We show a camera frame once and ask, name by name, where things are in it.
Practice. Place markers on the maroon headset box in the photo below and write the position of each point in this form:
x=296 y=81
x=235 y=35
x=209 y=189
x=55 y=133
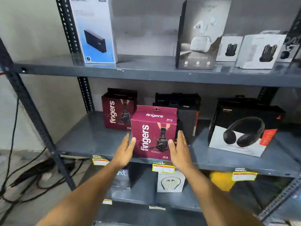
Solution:
x=152 y=131
x=115 y=112

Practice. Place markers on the small white earbuds box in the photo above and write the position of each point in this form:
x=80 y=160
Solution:
x=229 y=48

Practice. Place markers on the black white earbuds box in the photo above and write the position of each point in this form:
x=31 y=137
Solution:
x=288 y=52

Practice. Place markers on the person's right thumb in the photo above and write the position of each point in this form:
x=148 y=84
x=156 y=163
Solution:
x=171 y=144

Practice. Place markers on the black product box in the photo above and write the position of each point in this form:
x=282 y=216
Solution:
x=178 y=100

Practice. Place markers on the light blue power bank box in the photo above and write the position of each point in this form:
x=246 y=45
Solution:
x=95 y=28

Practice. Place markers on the person's left thumb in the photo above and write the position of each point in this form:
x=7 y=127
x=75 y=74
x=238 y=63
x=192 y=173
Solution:
x=133 y=141

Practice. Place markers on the yellow price label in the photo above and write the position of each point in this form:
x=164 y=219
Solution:
x=244 y=175
x=163 y=167
x=100 y=160

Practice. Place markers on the wide white earbuds box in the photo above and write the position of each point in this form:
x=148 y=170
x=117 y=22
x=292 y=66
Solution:
x=261 y=51

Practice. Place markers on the person's right hand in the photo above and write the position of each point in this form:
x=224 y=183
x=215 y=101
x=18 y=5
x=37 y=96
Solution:
x=181 y=155

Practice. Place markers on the dark product box white print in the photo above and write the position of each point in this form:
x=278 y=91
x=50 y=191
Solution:
x=121 y=177

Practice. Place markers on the white neckband earphone box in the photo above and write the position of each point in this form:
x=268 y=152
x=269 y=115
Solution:
x=170 y=182

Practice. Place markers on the person's left hand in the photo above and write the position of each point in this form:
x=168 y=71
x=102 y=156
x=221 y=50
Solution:
x=123 y=152

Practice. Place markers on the grey earbuds box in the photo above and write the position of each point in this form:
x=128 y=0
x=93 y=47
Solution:
x=199 y=37

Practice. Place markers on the person's right forearm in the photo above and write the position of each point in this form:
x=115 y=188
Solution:
x=216 y=200

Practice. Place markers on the person's left forearm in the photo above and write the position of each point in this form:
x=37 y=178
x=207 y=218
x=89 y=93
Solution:
x=89 y=195

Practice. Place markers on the black white headphone box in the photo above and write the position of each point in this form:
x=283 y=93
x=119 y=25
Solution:
x=244 y=129

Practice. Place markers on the dark grey box orange side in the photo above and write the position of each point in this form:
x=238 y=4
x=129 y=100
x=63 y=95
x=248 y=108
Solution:
x=187 y=124

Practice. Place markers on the small pale price label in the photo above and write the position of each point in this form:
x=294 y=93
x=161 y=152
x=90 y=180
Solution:
x=157 y=208
x=107 y=201

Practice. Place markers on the grey metal shelf rack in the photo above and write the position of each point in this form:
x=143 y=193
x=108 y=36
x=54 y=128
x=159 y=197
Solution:
x=150 y=70

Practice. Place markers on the yellow product box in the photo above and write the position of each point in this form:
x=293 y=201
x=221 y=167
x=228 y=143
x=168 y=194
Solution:
x=222 y=180

